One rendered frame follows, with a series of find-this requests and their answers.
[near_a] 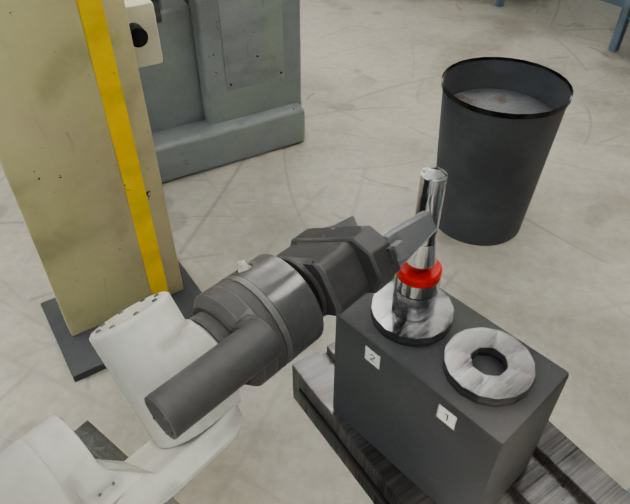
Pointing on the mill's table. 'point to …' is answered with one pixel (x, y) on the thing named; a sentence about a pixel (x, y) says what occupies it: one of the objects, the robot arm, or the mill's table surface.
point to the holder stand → (443, 395)
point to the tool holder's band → (420, 276)
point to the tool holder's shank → (430, 194)
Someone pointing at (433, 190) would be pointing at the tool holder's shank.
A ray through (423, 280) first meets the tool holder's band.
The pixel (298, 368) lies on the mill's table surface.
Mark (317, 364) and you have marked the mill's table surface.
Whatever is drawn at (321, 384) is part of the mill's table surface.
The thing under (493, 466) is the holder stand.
